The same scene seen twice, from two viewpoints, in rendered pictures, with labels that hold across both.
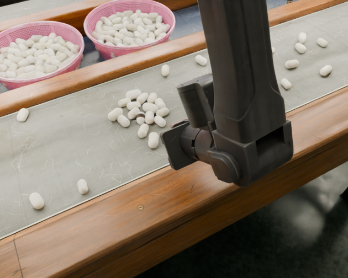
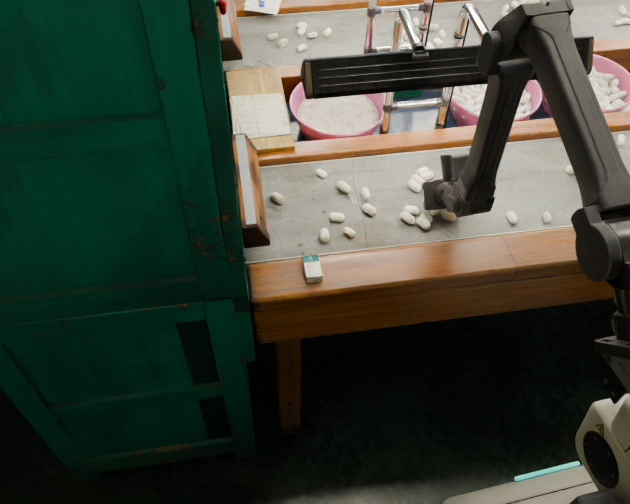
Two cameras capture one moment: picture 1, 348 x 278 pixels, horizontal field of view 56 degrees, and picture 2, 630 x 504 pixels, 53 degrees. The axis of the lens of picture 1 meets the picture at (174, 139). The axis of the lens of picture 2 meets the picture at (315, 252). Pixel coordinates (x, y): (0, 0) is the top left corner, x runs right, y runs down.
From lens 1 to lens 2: 1.07 m
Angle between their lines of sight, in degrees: 11
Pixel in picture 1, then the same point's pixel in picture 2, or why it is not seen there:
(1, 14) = (448, 41)
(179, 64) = not seen: outside the picture
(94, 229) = (562, 246)
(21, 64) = (478, 101)
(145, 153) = not seen: hidden behind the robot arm
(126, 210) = not seen: hidden behind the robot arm
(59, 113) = (519, 155)
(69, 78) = (530, 126)
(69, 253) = (544, 255)
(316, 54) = not seen: outside the picture
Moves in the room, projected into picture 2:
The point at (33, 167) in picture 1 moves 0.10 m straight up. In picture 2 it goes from (503, 193) to (513, 164)
